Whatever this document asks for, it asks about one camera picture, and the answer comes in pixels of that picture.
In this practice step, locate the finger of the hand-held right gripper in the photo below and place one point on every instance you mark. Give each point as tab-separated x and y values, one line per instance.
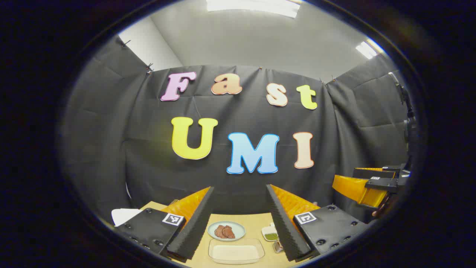
353	188
372	173

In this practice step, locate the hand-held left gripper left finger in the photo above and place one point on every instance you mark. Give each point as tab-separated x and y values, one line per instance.
195	230

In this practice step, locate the black backdrop cloth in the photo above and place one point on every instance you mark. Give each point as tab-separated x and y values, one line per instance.
241	119

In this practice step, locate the white rice cooker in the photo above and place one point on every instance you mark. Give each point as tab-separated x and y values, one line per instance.
124	216

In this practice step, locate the white divided dish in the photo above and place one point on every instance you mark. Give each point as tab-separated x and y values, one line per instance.
267	229

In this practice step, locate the dark metal stand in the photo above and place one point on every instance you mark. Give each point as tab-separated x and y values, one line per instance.
411	130

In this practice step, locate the green mung beans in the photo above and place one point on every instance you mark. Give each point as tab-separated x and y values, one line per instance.
271	236

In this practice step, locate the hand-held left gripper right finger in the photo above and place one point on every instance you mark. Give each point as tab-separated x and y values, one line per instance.
284	230

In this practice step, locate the pale green plate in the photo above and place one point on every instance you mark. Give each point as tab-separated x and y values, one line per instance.
240	229

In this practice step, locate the ceiling light panel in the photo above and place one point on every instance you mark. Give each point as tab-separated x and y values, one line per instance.
368	49
253	6

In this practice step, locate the clear glass tray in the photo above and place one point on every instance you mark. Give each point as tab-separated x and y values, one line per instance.
256	242

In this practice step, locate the brown meat slice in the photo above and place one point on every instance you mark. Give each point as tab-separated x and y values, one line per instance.
230	231
219	231

